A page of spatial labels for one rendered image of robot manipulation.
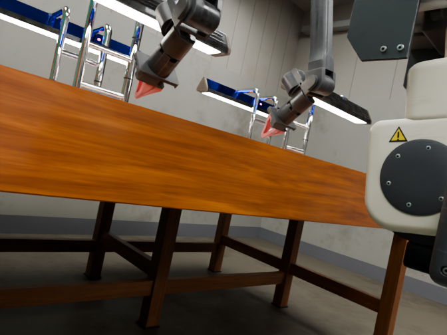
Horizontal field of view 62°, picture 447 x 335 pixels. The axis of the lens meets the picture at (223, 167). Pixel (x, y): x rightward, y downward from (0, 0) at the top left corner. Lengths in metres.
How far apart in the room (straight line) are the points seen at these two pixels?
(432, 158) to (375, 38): 0.20
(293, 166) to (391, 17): 0.52
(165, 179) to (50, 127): 0.24
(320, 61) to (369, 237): 2.68
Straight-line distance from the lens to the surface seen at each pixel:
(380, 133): 0.60
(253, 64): 3.92
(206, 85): 1.90
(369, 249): 3.65
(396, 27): 0.62
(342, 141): 3.85
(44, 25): 1.57
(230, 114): 3.66
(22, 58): 2.70
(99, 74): 1.47
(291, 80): 1.17
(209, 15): 0.79
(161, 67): 0.84
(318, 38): 1.15
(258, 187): 0.94
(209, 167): 0.82
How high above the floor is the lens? 0.68
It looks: level
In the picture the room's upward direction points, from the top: 12 degrees clockwise
